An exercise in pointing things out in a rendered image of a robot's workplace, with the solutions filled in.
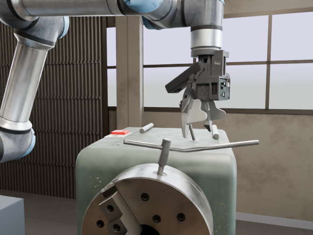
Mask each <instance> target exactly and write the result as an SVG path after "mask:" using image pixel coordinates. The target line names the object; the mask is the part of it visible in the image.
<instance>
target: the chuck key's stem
mask: <svg viewBox="0 0 313 235"><path fill-rule="evenodd" d="M171 142H172V141H171V140H170V139H168V138H163V140H162V149H161V150H160V153H159V158H158V164H159V167H158V171H157V175H163V171H164V167H165V166H166V165H167V161H168V156H169V152H170V146H171Z"/></svg>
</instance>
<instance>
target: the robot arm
mask: <svg viewBox="0 0 313 235"><path fill-rule="evenodd" d="M223 9H224V0H0V21H1V22H3V23H4V24H6V25H8V26H10V27H12V28H14V35H15V36H16V38H17V40H18V42H17V46H16V50H15V54H14V58H13V62H12V66H11V70H10V74H9V78H8V82H7V86H6V90H5V94H4V98H3V102H2V106H1V109H0V163H3V162H7V161H11V160H16V159H19V158H21V157H24V156H26V155H28V154H29V153H30V152H31V151H32V149H33V147H34V145H35V136H34V131H33V129H32V124H31V123H30V121H29V117H30V113H31V109H32V106H33V103H34V98H35V95H36V92H37V88H38V85H39V81H40V77H41V74H42V70H43V66H44V63H45V59H46V56H47V52H48V50H49V49H51V48H54V47H55V43H56V40H58V39H60V38H62V36H64V35H65V34H66V32H67V30H68V27H69V16H137V15H140V16H141V19H142V22H143V24H144V26H145V27H146V28H147V29H149V30H154V29H155V30H162V29H170V28H188V27H190V28H191V35H190V49H191V50H192V51H191V57H192V58H198V61H197V62H196V63H194V64H193V65H191V66H190V67H189V68H188V69H186V70H185V71H184V72H182V73H181V74H180V75H178V76H177V77H176V78H174V79H173V80H171V81H170V82H169V83H167V84H166V85H165V88H166V90H167V92H168V93H179V92H181V91H182V90H183V89H185V88H186V89H185V91H184V94H183V99H182V108H181V113H182V114H181V128H182V134H183V137H184V138H186V137H187V134H188V131H189V125H190V124H194V123H199V122H203V121H204V126H205V127H206V129H207V130H208V131H209V132H211V129H212V120H217V119H222V118H225V116H226V113H225V111H223V110H221V109H219V108H217V107H216V103H215V101H222V100H228V99H230V90H231V78H230V76H229V74H228V73H226V58H229V52H228V51H227V52H226V51H224V50H221V49H222V36H223ZM225 74H227V75H225Z"/></svg>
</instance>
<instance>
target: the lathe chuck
mask: <svg viewBox="0 0 313 235"><path fill-rule="evenodd" d="M157 171H158V167H139V168H134V169H131V170H128V171H126V172H124V173H122V174H120V175H118V176H117V177H116V178H114V179H113V180H112V181H111V182H110V183H109V184H107V186H106V187H104V188H103V189H102V190H101V191H100V192H99V193H98V194H97V195H96V196H95V197H94V198H93V199H92V201H91V202H90V204H89V205H88V207H87V209H86V212H85V214H84V217H83V220H82V228H81V235H111V234H110V232H109V231H108V229H107V228H106V226H107V225H108V223H109V221H108V219H107V218H106V216H105V215H104V213H103V212H102V210H101V209H100V207H99V204H100V203H101V202H102V201H103V200H104V199H105V196H104V195H103V194H102V193H103V192H104V190H106V189H107V188H109V187H110V186H112V185H113V184H114V185H115V186H116V188H117V189H118V191H119V193H120V194H121V196H122V197H123V198H124V200H125V202H126V203H127V205H128V206H129V208H130V210H131V211H132V213H133V214H134V216H135V217H136V219H137V220H138V222H139V223H140V224H141V225H148V226H151V227H152V228H154V229H155V230H156V231H157V232H158V233H159V234H160V235H213V222H212V217H211V213H210V210H209V208H208V205H207V203H206V201H205V200H204V198H203V196H202V195H201V193H200V192H199V191H198V190H197V189H196V188H195V187H194V186H193V185H192V184H191V183H190V182H189V181H188V180H187V179H185V178H184V177H182V176H180V175H179V174H177V173H175V172H172V171H170V170H167V169H164V171H163V173H164V174H166V176H158V175H155V174H154V173H153V172H157Z"/></svg>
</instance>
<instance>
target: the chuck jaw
mask: <svg viewBox="0 0 313 235"><path fill-rule="evenodd" d="M102 194H103V195H104V196H105V199H104V200H103V201H102V202H101V203H100V204H99V207H100V209H101V210H102V212H103V213H104V215H105V216H106V218H107V219H108V221H109V223H108V225H107V226H106V228H107V229H108V231H109V232H110V234H111V235H140V234H141V232H142V230H143V229H142V226H143V225H141V224H140V223H139V222H138V220H137V219H136V217H135V216H134V214H133V213H132V211H131V210H130V208H129V206H128V205H127V203H126V202H125V200H124V198H123V197H122V196H121V194H120V193H119V191H118V189H117V188H116V186H115V185H114V184H113V185H112V186H110V187H109V188H107V189H106V190H104V192H103V193H102Z"/></svg>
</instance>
